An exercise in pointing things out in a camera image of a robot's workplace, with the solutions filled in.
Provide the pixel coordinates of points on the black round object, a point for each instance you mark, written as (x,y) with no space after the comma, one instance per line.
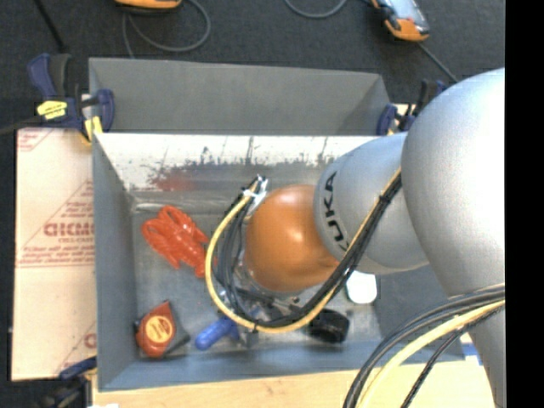
(329,326)

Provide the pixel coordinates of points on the white rounded object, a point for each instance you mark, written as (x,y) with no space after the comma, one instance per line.
(362,288)

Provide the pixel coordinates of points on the orange tape measure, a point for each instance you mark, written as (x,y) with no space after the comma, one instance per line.
(156,329)

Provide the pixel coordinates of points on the grey metal bin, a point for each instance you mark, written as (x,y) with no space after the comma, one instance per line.
(238,100)

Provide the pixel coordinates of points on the brown cardboard board, red print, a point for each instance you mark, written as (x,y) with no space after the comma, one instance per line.
(51,194)

